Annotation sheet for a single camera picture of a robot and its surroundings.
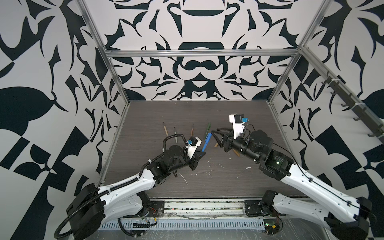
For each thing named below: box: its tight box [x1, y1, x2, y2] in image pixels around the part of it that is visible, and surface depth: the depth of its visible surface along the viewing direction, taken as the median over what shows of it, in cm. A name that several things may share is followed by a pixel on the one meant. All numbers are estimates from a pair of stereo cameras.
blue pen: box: [202, 132, 213, 152], surface depth 71 cm
